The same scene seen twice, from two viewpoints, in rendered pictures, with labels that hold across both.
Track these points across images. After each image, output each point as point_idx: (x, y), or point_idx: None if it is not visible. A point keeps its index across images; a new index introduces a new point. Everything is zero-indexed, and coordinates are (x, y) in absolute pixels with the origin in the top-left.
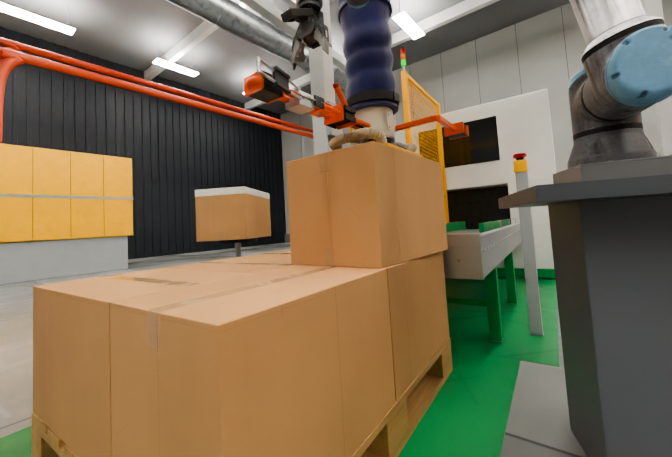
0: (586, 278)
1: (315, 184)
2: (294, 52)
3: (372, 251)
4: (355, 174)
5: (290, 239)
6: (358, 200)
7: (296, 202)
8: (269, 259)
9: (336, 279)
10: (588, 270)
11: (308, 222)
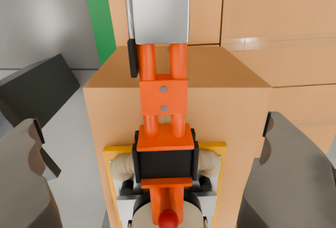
0: (7, 84)
1: (196, 70)
2: (291, 155)
3: (124, 49)
4: (126, 72)
5: (229, 52)
6: (129, 62)
7: (229, 64)
8: (282, 75)
9: None
10: (2, 85)
11: (203, 57)
